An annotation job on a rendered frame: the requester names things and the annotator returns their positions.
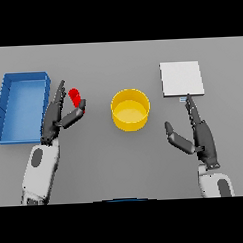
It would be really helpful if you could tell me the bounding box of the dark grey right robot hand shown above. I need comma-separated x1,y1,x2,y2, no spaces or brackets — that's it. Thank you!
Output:
162,92,222,172

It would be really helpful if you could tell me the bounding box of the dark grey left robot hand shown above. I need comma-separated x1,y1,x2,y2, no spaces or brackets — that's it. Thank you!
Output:
37,78,88,147

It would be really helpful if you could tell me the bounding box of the red beaker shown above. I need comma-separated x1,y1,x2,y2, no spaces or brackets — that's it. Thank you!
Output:
67,87,86,116

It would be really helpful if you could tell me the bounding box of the pale square measuring scale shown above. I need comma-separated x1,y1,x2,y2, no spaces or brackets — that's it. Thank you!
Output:
158,60,206,104

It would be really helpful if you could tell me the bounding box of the yellow bowl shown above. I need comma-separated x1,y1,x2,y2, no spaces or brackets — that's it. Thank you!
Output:
109,87,152,133

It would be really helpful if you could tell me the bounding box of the blue tray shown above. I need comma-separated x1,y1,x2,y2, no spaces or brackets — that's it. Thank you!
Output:
0,71,54,146

